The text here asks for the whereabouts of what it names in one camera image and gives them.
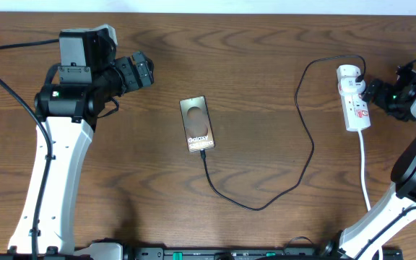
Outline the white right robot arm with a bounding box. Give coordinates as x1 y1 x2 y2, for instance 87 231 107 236
319 62 416 259

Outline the bronze Galaxy smartphone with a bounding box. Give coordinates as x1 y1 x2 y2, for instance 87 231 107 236
179 95 215 152

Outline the white power strip cord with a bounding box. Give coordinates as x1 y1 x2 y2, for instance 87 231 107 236
357 129 384 260

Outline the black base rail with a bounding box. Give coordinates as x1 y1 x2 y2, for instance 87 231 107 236
74 246 404 260

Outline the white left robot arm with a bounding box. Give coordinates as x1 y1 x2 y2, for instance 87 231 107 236
2 25 154 259

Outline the white power strip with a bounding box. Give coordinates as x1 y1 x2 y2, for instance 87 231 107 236
337 64 371 132

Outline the black charger cable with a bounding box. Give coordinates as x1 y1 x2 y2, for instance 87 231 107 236
199 53 368 212

